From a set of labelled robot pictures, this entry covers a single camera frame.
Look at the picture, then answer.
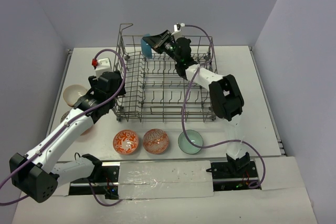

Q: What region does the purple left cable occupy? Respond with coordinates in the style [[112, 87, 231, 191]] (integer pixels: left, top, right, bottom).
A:
[[0, 48, 127, 207]]

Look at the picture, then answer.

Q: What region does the black mounting rail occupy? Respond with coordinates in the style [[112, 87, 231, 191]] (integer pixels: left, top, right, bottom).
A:
[[68, 161, 259, 200]]

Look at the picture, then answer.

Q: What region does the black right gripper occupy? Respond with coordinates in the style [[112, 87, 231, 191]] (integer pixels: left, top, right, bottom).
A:
[[143, 30, 181, 63]]

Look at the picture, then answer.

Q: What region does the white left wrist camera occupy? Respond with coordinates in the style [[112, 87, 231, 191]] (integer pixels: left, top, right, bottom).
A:
[[91, 58, 112, 78]]

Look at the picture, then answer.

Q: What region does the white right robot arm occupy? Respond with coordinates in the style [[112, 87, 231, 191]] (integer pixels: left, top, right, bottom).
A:
[[142, 30, 244, 121]]

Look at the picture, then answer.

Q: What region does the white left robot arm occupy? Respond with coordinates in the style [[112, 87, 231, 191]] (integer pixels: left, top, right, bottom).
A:
[[9, 70, 125, 203]]

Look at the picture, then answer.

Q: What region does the pale green bowl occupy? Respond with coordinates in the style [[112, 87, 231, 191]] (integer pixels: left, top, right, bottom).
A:
[[178, 130, 203, 155]]

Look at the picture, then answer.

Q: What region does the white taped sheet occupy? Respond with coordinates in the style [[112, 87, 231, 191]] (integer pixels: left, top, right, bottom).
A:
[[118, 161, 214, 199]]

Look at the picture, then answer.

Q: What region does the grey wire dish rack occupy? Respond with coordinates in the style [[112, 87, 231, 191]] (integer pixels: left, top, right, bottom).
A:
[[113, 23, 216, 122]]

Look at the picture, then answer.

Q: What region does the white bowl orange rim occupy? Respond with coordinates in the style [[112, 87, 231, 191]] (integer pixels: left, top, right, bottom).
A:
[[62, 84, 87, 107]]

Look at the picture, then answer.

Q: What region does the orange geometric pattern bowl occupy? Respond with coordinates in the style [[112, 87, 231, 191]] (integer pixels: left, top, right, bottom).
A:
[[142, 129, 170, 154]]

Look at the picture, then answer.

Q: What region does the orange floral pattern bowl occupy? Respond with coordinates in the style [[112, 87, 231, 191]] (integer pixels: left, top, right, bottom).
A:
[[113, 130, 139, 155]]

